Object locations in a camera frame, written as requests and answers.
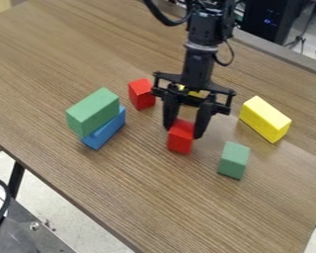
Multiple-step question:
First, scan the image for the yellow rectangular block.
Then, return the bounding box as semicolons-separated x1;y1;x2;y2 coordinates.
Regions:
237;95;294;144

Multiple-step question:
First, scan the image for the green cube block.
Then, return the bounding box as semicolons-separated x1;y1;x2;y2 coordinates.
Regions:
215;141;252;181

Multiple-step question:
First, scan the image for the green rectangular block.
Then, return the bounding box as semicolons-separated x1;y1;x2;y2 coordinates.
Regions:
64;86;121;138

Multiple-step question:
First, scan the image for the small yellow block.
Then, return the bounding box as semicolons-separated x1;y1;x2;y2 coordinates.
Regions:
176;84;204;99

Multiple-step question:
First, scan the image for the red cube block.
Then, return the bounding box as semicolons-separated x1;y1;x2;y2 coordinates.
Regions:
127;77;158;112
166;118;197;155

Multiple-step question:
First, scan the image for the blue rectangular block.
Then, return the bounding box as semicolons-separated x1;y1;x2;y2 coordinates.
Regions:
80;105;128;151

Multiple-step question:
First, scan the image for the black computer tower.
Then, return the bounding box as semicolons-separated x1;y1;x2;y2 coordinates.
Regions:
241;0;306;46

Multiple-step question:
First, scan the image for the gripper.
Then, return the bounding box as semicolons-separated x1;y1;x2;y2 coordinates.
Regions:
149;46;238;140

